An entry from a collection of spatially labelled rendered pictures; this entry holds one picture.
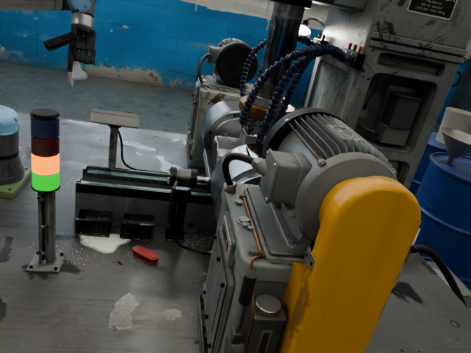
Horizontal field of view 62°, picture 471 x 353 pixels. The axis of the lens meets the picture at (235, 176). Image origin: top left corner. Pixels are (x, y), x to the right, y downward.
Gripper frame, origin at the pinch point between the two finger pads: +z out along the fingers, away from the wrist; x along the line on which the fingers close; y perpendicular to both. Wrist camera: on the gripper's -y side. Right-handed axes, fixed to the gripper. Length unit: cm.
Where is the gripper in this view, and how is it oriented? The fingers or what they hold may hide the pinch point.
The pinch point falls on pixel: (69, 82)
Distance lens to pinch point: 158.2
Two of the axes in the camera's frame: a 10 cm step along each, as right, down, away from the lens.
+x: -1.9, -0.7, 9.8
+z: -1.2, 9.9, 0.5
